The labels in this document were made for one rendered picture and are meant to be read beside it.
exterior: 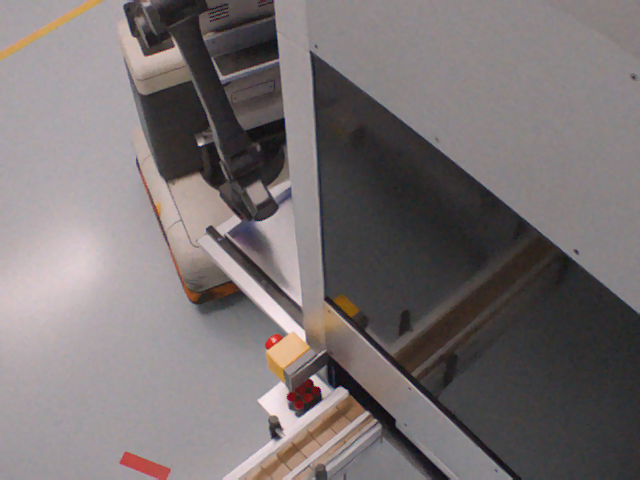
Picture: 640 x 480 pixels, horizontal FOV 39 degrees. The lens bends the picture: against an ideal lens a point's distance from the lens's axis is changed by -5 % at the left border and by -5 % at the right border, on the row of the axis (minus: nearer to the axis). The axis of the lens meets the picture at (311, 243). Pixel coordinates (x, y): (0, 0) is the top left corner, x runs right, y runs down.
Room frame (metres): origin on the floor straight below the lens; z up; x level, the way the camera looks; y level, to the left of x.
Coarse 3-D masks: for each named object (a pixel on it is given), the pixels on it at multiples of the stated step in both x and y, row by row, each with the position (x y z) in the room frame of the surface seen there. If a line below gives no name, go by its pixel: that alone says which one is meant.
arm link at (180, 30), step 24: (144, 0) 1.31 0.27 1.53; (168, 24) 1.29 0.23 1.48; (192, 24) 1.29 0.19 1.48; (192, 48) 1.27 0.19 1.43; (192, 72) 1.26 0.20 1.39; (216, 72) 1.27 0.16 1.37; (216, 96) 1.24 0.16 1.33; (216, 120) 1.22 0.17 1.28; (216, 144) 1.22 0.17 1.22; (240, 144) 1.21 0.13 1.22; (240, 168) 1.19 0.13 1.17
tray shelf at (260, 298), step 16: (272, 192) 1.35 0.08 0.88; (224, 224) 1.27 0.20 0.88; (208, 240) 1.22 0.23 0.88; (208, 256) 1.19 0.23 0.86; (224, 256) 1.18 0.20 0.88; (224, 272) 1.15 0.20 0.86; (240, 272) 1.13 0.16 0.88; (240, 288) 1.10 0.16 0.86; (256, 288) 1.09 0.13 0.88; (256, 304) 1.05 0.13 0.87; (272, 304) 1.04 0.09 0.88; (272, 320) 1.01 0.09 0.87; (288, 320) 1.00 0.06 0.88; (304, 336) 0.96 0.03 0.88
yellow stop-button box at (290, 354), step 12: (288, 336) 0.88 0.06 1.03; (276, 348) 0.85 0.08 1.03; (288, 348) 0.85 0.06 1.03; (300, 348) 0.85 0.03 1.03; (276, 360) 0.83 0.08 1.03; (288, 360) 0.83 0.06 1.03; (300, 360) 0.83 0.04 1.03; (276, 372) 0.83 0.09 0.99; (288, 372) 0.80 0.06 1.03; (288, 384) 0.80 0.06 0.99
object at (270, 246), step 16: (288, 192) 1.33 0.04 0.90; (288, 208) 1.30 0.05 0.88; (240, 224) 1.24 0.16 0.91; (256, 224) 1.26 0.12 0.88; (272, 224) 1.25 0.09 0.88; (288, 224) 1.25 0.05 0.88; (240, 240) 1.22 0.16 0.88; (256, 240) 1.21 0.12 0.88; (272, 240) 1.21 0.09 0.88; (288, 240) 1.21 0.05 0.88; (256, 256) 1.17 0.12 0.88; (272, 256) 1.17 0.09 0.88; (288, 256) 1.16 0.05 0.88; (272, 272) 1.13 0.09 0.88; (288, 272) 1.12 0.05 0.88; (288, 288) 1.08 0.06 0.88
